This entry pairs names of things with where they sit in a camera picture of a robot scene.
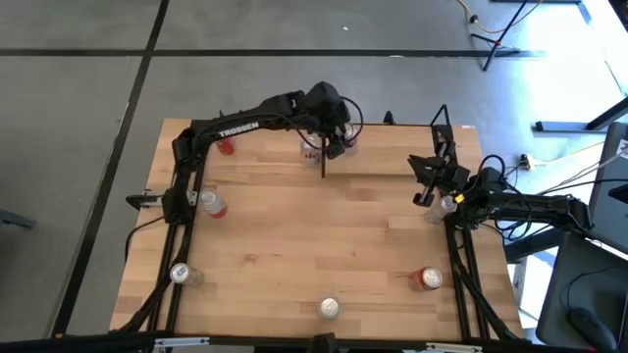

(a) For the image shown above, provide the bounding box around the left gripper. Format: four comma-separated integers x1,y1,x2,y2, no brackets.
304,81,352,161

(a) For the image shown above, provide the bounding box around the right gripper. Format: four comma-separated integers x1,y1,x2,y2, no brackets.
408,141,471,207

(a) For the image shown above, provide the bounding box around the pink white strawberry can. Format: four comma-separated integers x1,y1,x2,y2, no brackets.
198,188,229,220
342,123,360,156

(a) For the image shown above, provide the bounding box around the silver diet cola can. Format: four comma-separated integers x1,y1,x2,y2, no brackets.
299,136,324,167

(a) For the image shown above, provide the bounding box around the silver beverage can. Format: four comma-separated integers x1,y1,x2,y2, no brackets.
317,295,342,322
424,194,458,226

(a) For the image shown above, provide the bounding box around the red soda can white lettering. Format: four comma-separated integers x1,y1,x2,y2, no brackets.
409,266,445,294

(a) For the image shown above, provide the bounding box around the red soda can blue emblem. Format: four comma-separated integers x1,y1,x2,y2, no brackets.
215,136,237,157

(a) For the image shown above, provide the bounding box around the silver blue soda can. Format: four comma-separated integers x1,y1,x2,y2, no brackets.
169,262,205,289

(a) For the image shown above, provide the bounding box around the black desk leg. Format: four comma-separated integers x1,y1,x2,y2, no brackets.
534,96,628,133

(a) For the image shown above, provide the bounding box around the black tripod stand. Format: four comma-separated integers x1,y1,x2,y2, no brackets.
469,0,547,73

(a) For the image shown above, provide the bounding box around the grey desk mat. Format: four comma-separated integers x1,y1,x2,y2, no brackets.
535,230,628,350

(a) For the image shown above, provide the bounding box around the grey monitor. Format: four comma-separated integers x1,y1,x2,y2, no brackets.
587,121,628,256

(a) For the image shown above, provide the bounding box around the black computer mouse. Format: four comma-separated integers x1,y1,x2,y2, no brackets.
568,306,618,352

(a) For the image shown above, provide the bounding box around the black gantry bar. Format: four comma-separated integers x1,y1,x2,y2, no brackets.
0,332,628,353

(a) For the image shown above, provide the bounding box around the grey chair base leg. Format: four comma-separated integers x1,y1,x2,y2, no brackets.
0,208,38,230

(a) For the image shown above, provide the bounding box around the black aluminium table frame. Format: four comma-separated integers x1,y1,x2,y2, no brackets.
117,117,529,344

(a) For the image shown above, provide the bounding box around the yellow cable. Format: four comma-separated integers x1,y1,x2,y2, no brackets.
455,0,544,35

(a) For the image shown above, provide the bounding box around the silver bracket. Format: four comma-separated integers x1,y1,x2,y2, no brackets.
154,336,211,350
425,341,485,353

